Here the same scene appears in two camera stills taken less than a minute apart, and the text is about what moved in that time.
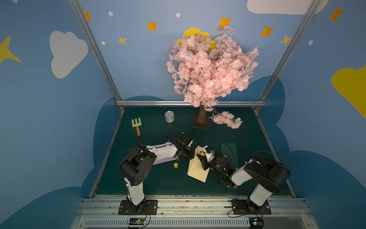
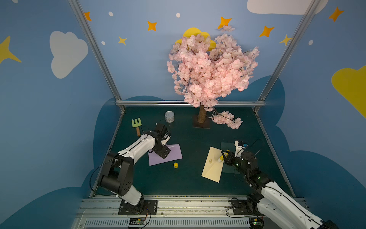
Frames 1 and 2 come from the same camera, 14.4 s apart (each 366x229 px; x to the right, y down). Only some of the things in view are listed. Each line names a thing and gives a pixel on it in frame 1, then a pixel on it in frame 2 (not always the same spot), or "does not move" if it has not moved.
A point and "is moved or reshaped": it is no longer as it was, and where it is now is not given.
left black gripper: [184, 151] → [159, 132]
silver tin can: [169, 116] does not move
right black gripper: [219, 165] → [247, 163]
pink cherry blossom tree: [205, 69] does not move
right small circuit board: [256, 223] does not move
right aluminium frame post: [289, 49] does not move
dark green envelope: [229, 150] does not move
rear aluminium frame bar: [220, 102] does not move
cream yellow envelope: [195, 167] is moved or reshaped
